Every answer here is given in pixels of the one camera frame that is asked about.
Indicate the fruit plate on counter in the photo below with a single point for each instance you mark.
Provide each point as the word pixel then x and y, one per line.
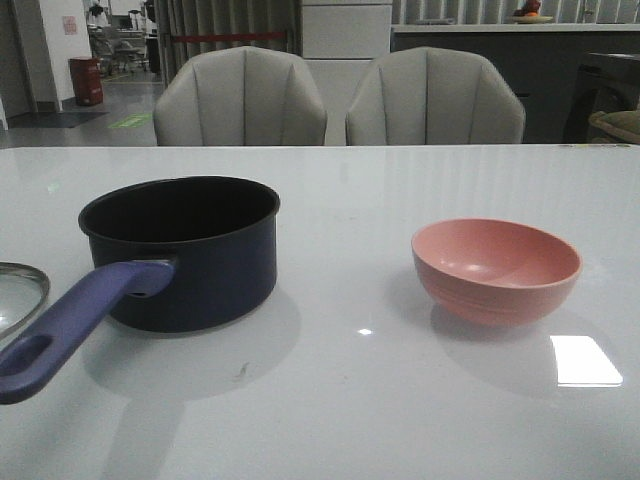
pixel 529 13

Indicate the right grey upholstered chair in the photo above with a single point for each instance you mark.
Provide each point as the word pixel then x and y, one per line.
pixel 433 96

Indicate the dark grey counter cabinet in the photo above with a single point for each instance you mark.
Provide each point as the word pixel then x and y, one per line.
pixel 539 62

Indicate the white drawer cabinet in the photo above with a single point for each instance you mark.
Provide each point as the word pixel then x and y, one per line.
pixel 338 40

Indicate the red trash bin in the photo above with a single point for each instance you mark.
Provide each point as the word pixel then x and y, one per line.
pixel 86 80

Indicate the glass pot lid blue knob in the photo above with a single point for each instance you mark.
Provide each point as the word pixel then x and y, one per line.
pixel 24 291

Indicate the red barrier belt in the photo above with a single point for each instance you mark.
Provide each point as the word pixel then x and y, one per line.
pixel 234 37

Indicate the olive cushion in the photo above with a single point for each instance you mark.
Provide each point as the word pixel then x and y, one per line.
pixel 620 127

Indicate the grey upholstered chair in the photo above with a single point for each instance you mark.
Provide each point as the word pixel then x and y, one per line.
pixel 433 96
pixel 243 96

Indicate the grey curtain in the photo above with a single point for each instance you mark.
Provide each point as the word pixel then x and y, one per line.
pixel 201 17

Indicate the dark blue saucepan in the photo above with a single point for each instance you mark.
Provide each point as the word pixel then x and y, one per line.
pixel 170 256

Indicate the pink plastic bowl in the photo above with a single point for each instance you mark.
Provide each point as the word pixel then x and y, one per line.
pixel 494 272

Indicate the left grey upholstered chair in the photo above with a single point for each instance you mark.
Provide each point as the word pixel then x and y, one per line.
pixel 243 96

